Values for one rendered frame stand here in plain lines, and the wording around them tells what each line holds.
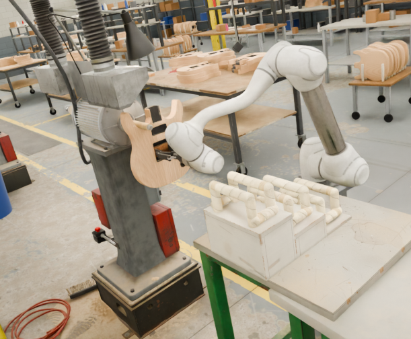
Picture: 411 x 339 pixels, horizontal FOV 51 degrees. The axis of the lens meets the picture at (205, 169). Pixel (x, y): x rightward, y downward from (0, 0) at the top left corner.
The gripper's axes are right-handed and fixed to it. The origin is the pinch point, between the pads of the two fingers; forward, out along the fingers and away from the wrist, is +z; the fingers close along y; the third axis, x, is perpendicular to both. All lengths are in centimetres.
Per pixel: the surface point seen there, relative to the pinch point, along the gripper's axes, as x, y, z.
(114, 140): 7.6, -16.5, 16.7
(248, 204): 6, -29, -89
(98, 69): 43.9, -21.9, 4.3
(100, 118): 20.0, -20.4, 17.8
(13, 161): -75, 11, 355
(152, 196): -38, 8, 35
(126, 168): -13.7, -6.5, 31.7
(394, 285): -22, -5, -121
